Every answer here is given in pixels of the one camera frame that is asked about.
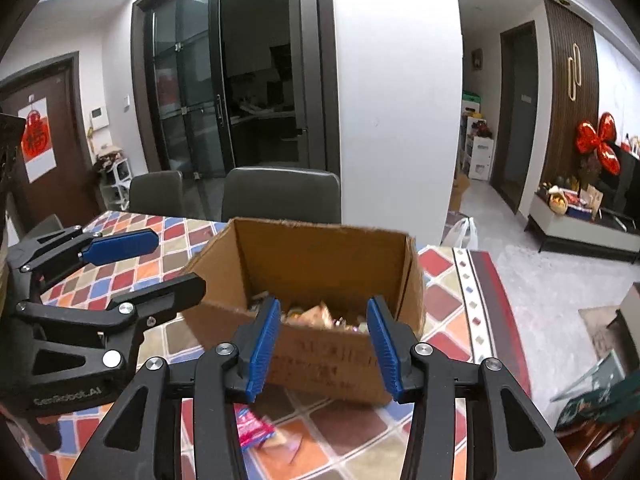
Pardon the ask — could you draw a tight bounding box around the wood panel gold handle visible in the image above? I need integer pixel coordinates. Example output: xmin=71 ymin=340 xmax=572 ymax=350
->
xmin=542 ymin=0 xmax=600 ymax=196

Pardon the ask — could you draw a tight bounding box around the yellow snack packet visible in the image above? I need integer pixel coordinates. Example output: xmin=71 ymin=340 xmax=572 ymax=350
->
xmin=282 ymin=301 xmax=347 ymax=331

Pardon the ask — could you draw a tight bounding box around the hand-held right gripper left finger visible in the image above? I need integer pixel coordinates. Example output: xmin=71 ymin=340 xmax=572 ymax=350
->
xmin=75 ymin=296 xmax=283 ymax=480

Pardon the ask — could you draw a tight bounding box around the pink snack packet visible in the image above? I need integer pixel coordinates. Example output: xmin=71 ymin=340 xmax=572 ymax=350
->
xmin=234 ymin=404 xmax=276 ymax=453

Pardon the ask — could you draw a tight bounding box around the glass sliding door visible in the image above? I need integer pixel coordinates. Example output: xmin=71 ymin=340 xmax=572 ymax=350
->
xmin=131 ymin=0 xmax=333 ymax=181

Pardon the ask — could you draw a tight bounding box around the green box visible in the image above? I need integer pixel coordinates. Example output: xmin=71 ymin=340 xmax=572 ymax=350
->
xmin=550 ymin=350 xmax=640 ymax=433

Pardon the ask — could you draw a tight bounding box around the brown entrance door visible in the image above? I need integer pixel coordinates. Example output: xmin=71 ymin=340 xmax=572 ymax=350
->
xmin=0 ymin=51 xmax=101 ymax=233

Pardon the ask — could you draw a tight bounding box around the cardboard box on floor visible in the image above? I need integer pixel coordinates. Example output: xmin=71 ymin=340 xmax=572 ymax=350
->
xmin=448 ymin=172 xmax=472 ymax=213

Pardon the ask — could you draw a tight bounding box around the wooden chair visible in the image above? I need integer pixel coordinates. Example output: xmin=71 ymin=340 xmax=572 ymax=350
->
xmin=555 ymin=410 xmax=640 ymax=480

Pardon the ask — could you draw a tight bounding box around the small white trolley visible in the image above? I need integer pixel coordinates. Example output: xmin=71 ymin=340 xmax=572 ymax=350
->
xmin=96 ymin=145 xmax=133 ymax=212

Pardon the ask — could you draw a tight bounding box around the red bow balloon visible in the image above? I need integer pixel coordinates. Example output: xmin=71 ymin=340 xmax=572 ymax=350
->
xmin=575 ymin=111 xmax=622 ymax=177

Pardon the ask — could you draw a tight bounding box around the grey dining chair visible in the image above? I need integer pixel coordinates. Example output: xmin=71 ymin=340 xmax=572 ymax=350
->
xmin=221 ymin=166 xmax=342 ymax=224
xmin=128 ymin=170 xmax=185 ymax=217

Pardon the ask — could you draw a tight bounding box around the red white door poster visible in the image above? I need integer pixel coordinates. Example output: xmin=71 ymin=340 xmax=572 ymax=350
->
xmin=17 ymin=97 xmax=57 ymax=184

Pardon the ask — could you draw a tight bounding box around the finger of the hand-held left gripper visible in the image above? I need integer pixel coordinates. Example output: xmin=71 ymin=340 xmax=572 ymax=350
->
xmin=14 ymin=273 xmax=207 ymax=343
xmin=6 ymin=225 xmax=159 ymax=286

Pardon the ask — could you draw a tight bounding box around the fruit basket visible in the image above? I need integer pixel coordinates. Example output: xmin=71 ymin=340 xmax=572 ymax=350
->
xmin=546 ymin=185 xmax=573 ymax=217

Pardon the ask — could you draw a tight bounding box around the checkered tablecloth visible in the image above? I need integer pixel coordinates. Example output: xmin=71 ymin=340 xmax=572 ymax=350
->
xmin=0 ymin=210 xmax=533 ymax=480

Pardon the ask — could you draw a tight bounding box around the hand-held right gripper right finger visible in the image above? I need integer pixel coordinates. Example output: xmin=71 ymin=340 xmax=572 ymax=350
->
xmin=366 ymin=296 xmax=576 ymax=480

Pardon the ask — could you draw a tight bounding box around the brown cardboard box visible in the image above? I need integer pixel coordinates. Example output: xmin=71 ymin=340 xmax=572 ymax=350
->
xmin=180 ymin=216 xmax=428 ymax=407

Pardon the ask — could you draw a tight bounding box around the white storage shelf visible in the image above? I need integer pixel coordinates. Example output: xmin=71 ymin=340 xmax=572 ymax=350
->
xmin=461 ymin=91 xmax=496 ymax=182

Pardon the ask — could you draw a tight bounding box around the dark low cabinet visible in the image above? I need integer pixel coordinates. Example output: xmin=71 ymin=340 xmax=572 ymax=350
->
xmin=525 ymin=150 xmax=640 ymax=267

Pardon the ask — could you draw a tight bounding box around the dark room door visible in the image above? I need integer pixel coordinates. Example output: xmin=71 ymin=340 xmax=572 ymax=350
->
xmin=489 ymin=21 xmax=540 ymax=216

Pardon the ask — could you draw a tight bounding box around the clear packet white candy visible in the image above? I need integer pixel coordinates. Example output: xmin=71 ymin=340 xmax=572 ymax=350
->
xmin=255 ymin=422 xmax=321 ymax=461

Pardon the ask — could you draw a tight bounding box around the white plastic bag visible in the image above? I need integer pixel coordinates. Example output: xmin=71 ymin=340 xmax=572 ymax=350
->
xmin=442 ymin=216 xmax=479 ymax=249

